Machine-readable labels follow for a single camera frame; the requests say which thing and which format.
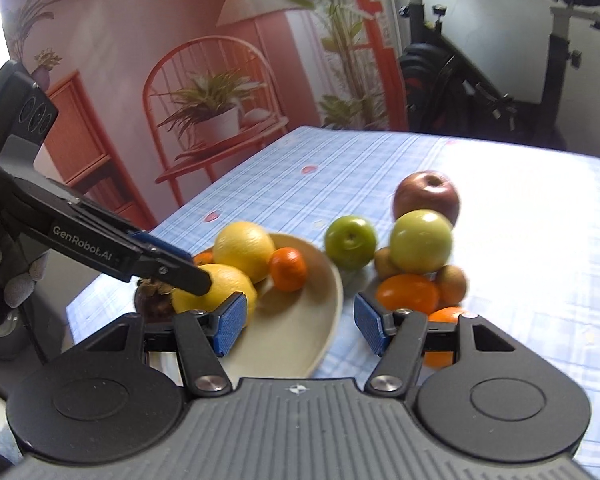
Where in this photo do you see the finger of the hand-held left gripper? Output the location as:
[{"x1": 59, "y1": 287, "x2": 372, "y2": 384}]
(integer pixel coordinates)
[
  {"x1": 131, "y1": 231, "x2": 193, "y2": 263},
  {"x1": 129, "y1": 242, "x2": 214, "y2": 297}
]

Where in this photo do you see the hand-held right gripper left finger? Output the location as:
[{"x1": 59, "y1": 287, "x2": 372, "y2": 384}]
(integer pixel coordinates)
[{"x1": 45, "y1": 291, "x2": 248, "y2": 397}]

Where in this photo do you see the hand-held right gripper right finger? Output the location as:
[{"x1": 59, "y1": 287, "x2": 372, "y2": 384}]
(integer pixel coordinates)
[{"x1": 354, "y1": 292, "x2": 546, "y2": 397}]

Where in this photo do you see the yellow lemon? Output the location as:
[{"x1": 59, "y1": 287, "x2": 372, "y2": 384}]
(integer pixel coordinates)
[
  {"x1": 212, "y1": 221, "x2": 277, "y2": 285},
  {"x1": 171, "y1": 263, "x2": 258, "y2": 313}
]

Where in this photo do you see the purple mangosteen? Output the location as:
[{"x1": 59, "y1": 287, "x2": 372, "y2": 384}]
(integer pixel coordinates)
[{"x1": 134, "y1": 280, "x2": 177, "y2": 323}]

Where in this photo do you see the orange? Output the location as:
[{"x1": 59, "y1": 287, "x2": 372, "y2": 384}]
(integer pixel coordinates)
[
  {"x1": 375, "y1": 273, "x2": 441, "y2": 315},
  {"x1": 422, "y1": 306, "x2": 468, "y2": 368}
]

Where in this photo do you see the cream round plate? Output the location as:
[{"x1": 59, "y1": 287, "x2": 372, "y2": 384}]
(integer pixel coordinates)
[{"x1": 180, "y1": 232, "x2": 345, "y2": 378}]

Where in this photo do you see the small green apple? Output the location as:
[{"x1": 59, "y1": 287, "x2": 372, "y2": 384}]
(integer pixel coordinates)
[{"x1": 324, "y1": 215, "x2": 378, "y2": 270}]

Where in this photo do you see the yellow-green apple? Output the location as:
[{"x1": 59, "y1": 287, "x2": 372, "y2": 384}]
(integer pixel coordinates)
[{"x1": 390, "y1": 210, "x2": 454, "y2": 275}]

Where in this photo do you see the red apple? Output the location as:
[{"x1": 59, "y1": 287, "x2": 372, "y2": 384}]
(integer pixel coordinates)
[{"x1": 392, "y1": 170, "x2": 461, "y2": 226}]

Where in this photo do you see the person's left hand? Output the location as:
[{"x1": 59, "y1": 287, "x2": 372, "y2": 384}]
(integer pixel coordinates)
[{"x1": 0, "y1": 230, "x2": 49, "y2": 311}]

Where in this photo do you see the brown kiwi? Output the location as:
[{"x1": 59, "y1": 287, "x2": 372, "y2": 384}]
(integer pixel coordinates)
[
  {"x1": 374, "y1": 246, "x2": 398, "y2": 280},
  {"x1": 436, "y1": 264, "x2": 468, "y2": 307}
]

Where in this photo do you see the blue plaid tablecloth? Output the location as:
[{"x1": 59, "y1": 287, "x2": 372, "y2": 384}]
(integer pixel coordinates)
[{"x1": 65, "y1": 126, "x2": 600, "y2": 476}]

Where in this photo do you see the black exercise bike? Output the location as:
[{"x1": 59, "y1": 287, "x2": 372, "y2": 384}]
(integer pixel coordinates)
[{"x1": 370, "y1": 0, "x2": 600, "y2": 148}]

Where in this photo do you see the printed wall backdrop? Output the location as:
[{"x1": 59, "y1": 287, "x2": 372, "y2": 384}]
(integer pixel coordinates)
[{"x1": 0, "y1": 0, "x2": 406, "y2": 231}]

